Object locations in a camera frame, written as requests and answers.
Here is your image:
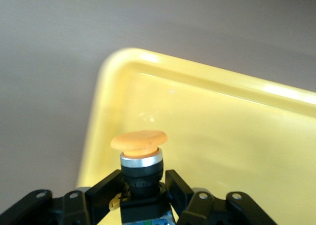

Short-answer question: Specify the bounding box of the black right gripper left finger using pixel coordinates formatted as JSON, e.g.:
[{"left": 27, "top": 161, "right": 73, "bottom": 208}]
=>
[{"left": 0, "top": 169, "right": 128, "bottom": 225}]

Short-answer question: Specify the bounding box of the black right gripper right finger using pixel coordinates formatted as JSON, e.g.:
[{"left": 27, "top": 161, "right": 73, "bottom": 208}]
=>
[{"left": 164, "top": 169, "right": 277, "bottom": 225}]

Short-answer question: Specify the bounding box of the yellow mushroom push button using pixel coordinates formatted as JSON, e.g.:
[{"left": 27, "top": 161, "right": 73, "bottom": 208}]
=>
[{"left": 109, "top": 130, "right": 177, "bottom": 225}]

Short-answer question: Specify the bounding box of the yellow plastic tray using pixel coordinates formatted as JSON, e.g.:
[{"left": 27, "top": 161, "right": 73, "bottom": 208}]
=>
[{"left": 75, "top": 46, "right": 316, "bottom": 225}]

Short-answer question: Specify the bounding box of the brown table cloth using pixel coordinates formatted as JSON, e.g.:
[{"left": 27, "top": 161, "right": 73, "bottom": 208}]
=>
[{"left": 0, "top": 0, "right": 316, "bottom": 213}]

